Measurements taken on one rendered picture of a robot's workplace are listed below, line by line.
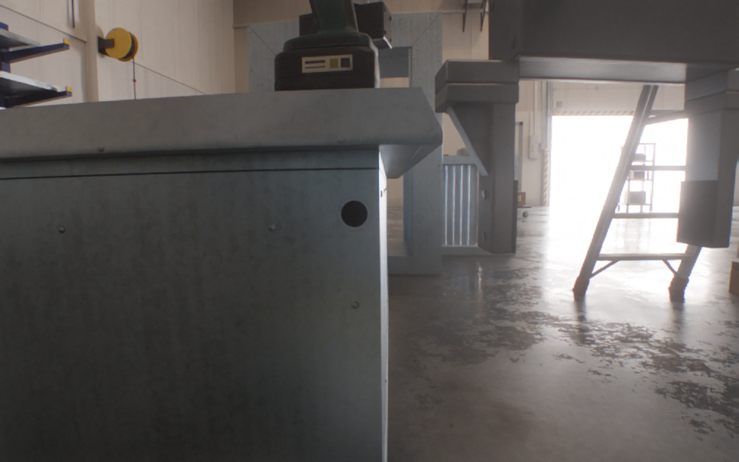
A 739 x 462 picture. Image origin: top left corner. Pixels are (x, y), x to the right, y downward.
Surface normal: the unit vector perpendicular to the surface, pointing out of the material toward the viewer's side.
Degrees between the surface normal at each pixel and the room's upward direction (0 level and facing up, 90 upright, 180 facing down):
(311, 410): 90
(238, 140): 90
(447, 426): 0
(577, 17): 90
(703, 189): 90
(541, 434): 0
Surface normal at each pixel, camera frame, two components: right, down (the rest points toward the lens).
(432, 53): -0.11, 0.12
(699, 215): -1.00, 0.02
